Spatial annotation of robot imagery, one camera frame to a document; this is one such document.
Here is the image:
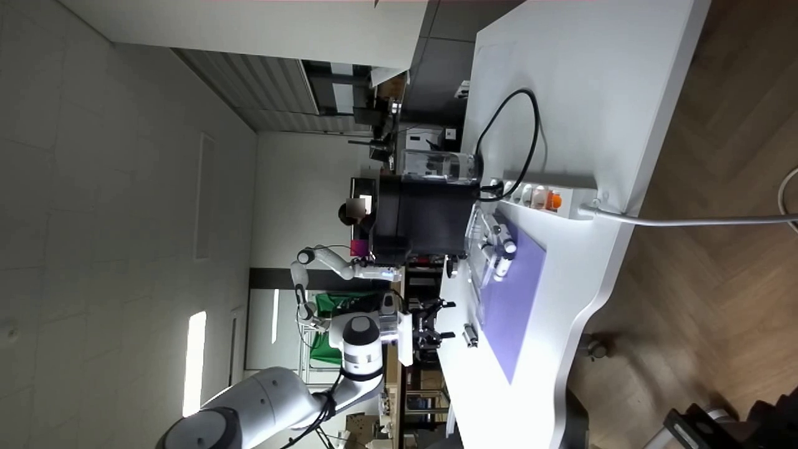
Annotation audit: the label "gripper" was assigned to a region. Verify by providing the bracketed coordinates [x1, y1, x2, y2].
[412, 299, 458, 362]

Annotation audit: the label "colourless bowl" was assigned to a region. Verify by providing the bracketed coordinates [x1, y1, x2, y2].
[464, 205, 503, 307]

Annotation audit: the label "small bottle with white cap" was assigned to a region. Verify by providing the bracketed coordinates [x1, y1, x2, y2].
[484, 215, 517, 254]
[481, 252, 514, 280]

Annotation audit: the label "purple mat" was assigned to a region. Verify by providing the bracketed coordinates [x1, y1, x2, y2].
[479, 211, 549, 385]

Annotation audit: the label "black coffee machine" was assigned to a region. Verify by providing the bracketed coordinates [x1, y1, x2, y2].
[372, 174, 482, 261]

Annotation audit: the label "green cloth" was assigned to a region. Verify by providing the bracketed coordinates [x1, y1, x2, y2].
[309, 291, 382, 367]

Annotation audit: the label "person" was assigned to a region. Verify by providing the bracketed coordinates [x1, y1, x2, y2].
[338, 195, 377, 234]

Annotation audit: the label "clear water tank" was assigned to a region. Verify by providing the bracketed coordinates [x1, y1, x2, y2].
[401, 149, 482, 185]

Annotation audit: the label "white power strip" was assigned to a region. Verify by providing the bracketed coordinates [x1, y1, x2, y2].
[501, 171, 600, 221]

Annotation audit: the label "white box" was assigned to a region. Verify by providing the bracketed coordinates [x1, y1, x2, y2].
[405, 127, 460, 152]

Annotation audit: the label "window blinds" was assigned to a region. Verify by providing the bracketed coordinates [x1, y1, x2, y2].
[172, 49, 375, 133]

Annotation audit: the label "black cable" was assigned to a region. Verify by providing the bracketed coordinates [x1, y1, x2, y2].
[473, 89, 541, 204]

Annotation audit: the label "white cable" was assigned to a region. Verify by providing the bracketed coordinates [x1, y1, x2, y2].
[579, 167, 798, 235]

